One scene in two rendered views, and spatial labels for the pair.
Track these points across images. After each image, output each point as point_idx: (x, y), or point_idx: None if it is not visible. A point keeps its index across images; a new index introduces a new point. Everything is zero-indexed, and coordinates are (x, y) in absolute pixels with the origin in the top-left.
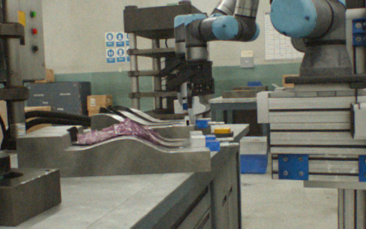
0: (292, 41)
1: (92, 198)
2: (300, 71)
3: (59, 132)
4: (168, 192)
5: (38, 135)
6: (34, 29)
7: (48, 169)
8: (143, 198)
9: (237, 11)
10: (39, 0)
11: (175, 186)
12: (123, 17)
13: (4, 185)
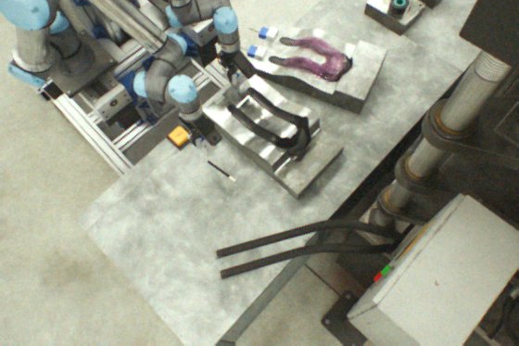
0: (44, 78)
1: (349, 13)
2: None
3: (359, 56)
4: (315, 6)
5: (373, 52)
6: (379, 272)
7: (371, 3)
8: (328, 4)
9: None
10: (377, 291)
11: (308, 12)
12: None
13: None
